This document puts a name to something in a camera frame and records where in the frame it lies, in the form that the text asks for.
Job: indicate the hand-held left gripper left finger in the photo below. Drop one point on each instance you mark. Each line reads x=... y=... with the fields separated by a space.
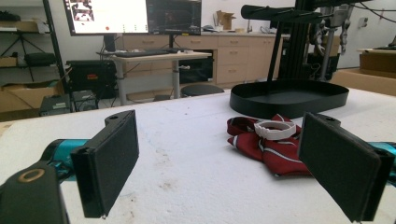
x=109 y=161

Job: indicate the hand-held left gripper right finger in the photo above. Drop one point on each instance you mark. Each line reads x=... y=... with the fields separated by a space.
x=339 y=168

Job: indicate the dark red striped necktie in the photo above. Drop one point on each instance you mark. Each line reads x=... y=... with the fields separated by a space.
x=280 y=159

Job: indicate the white band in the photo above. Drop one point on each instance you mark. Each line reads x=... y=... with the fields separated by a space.
x=274 y=134

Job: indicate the black tray stand with crossbar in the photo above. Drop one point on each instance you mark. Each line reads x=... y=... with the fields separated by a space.
x=280 y=108

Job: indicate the dark grey electronics box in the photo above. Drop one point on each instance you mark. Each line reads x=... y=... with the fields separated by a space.
x=55 y=105

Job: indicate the black case with red label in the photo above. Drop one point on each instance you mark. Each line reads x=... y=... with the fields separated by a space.
x=91 y=77

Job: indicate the flat cardboard box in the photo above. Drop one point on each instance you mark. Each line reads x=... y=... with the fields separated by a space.
x=364 y=81

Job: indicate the large cardboard box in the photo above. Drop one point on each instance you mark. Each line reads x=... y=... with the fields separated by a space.
x=28 y=95

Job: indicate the black keyboard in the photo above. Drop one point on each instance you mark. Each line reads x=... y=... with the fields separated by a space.
x=140 y=53

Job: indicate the black round stool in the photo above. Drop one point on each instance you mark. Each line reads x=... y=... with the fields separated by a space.
x=200 y=90

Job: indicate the light wooden desk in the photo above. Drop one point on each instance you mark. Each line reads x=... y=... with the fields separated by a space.
x=162 y=58

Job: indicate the black metal shelf rack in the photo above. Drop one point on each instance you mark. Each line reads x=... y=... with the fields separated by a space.
x=56 y=46

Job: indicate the monitor with white screen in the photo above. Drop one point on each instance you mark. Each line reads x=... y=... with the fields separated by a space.
x=118 y=17

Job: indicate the light wooden cabinet row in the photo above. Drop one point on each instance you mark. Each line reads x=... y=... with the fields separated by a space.
x=232 y=56

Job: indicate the monitor with dark screen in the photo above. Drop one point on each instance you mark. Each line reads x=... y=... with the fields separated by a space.
x=174 y=17

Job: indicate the open cardboard box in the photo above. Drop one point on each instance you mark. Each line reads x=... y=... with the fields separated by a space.
x=226 y=20

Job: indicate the black aluminium frame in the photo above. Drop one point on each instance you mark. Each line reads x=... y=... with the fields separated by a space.
x=294 y=53

